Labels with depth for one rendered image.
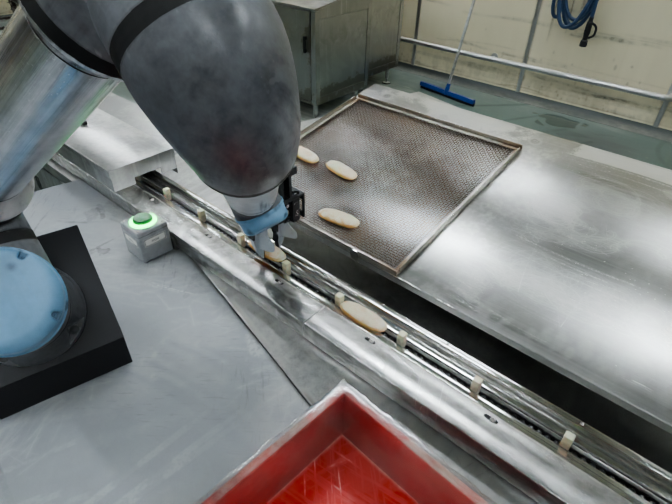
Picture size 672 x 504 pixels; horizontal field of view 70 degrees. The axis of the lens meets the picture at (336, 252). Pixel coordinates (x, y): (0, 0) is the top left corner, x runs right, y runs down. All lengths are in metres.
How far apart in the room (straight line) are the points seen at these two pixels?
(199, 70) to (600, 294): 0.78
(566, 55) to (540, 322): 3.75
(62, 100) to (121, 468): 0.51
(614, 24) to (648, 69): 0.41
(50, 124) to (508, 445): 0.65
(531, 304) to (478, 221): 0.22
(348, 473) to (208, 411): 0.23
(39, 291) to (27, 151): 0.17
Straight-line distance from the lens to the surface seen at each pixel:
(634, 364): 0.87
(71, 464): 0.81
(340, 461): 0.73
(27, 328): 0.63
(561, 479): 0.74
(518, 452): 0.74
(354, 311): 0.86
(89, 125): 1.54
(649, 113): 4.43
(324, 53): 3.70
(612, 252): 1.02
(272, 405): 0.79
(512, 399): 0.81
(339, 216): 1.02
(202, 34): 0.32
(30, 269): 0.63
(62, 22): 0.40
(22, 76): 0.47
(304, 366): 0.83
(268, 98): 0.33
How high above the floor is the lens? 1.46
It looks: 37 degrees down
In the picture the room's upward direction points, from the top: 1 degrees clockwise
